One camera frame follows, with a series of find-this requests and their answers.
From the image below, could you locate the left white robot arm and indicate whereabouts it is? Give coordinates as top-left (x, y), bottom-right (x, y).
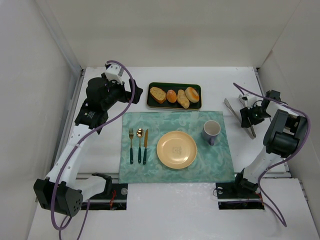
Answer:
top-left (33, 73), bottom-right (143, 217)

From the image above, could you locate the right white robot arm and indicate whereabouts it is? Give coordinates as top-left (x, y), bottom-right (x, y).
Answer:
top-left (234, 90), bottom-right (308, 193)

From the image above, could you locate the sliced brown bread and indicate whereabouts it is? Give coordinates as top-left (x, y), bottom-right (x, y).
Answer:
top-left (149, 86), bottom-right (167, 104)

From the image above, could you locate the long yellow filled bread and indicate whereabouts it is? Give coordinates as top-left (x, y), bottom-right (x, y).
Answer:
top-left (177, 89), bottom-right (190, 109)

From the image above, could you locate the grey-blue mug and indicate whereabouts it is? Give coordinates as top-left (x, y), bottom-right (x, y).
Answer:
top-left (202, 120), bottom-right (221, 146)

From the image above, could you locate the round orange sugared bun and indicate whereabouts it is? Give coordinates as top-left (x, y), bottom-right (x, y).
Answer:
top-left (166, 89), bottom-right (177, 103)

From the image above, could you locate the teal patterned placemat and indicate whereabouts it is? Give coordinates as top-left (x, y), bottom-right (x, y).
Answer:
top-left (119, 111), bottom-right (235, 184)

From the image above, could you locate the dark green gold-rimmed tray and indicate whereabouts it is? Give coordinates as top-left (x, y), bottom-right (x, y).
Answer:
top-left (146, 82), bottom-right (202, 111)

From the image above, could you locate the white orange-topped oval bun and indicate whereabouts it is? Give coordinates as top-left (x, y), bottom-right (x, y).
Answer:
top-left (185, 87), bottom-right (200, 103)

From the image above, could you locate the cream yellow plate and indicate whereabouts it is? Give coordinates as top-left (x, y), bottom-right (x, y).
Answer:
top-left (156, 131), bottom-right (198, 170)

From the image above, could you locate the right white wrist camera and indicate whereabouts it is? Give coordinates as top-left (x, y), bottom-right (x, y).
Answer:
top-left (242, 93), bottom-right (258, 109)

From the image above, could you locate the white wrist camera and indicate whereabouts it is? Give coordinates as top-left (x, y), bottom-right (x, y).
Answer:
top-left (242, 93), bottom-right (258, 109)
top-left (104, 63), bottom-right (124, 82)

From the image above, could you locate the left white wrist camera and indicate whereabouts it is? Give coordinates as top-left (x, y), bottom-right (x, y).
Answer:
top-left (104, 63), bottom-right (124, 82)

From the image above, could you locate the gold fork green handle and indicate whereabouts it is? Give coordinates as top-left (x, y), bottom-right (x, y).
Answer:
top-left (128, 128), bottom-right (134, 165)

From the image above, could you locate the gold spoon green handle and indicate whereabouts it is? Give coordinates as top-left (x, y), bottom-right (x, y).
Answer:
top-left (136, 128), bottom-right (144, 164)

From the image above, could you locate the gold knife green handle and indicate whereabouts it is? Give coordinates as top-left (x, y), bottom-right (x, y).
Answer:
top-left (142, 129), bottom-right (149, 165)

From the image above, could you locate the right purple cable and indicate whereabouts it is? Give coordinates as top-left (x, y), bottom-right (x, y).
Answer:
top-left (232, 82), bottom-right (312, 228)

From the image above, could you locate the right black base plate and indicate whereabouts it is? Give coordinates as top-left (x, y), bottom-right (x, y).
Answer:
top-left (213, 182), bottom-right (265, 210)

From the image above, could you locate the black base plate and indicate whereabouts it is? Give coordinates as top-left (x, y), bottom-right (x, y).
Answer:
top-left (89, 183), bottom-right (128, 211)
top-left (213, 182), bottom-right (265, 210)

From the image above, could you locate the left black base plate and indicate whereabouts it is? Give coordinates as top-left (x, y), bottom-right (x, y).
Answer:
top-left (89, 183), bottom-right (128, 211)

